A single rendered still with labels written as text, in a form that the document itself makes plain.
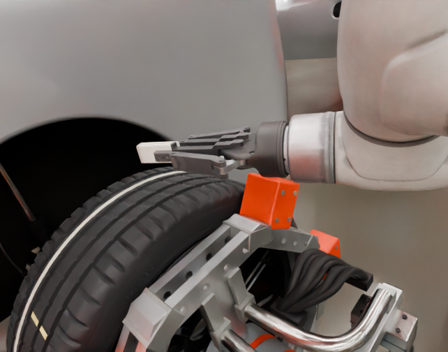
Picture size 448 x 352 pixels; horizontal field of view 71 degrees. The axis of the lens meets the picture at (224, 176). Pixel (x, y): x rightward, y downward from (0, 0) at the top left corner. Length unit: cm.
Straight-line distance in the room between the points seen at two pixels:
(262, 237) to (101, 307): 26
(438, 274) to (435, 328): 32
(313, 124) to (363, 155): 7
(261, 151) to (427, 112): 20
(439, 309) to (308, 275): 134
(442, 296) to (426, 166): 156
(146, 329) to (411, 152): 37
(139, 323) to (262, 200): 28
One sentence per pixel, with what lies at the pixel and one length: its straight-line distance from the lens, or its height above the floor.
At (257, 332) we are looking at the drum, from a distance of 66.
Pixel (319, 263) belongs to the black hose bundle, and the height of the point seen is 105.
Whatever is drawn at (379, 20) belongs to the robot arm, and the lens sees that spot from 24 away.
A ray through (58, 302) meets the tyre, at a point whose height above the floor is 113.
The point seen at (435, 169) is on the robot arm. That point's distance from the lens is 38.
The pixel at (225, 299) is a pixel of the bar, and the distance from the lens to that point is 55.
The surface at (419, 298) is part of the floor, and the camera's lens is 188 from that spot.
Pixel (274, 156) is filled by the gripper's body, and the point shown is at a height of 127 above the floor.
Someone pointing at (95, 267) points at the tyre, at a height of 116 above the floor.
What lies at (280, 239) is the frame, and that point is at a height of 105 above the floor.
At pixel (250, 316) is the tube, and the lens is 56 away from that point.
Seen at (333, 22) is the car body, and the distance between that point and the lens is 280.
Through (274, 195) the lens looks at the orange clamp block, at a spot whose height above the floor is 114.
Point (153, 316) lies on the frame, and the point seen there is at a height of 112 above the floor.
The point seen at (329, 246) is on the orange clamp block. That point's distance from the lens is 82.
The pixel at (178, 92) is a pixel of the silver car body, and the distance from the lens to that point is 93.
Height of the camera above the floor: 146
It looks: 29 degrees down
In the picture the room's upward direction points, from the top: 16 degrees counter-clockwise
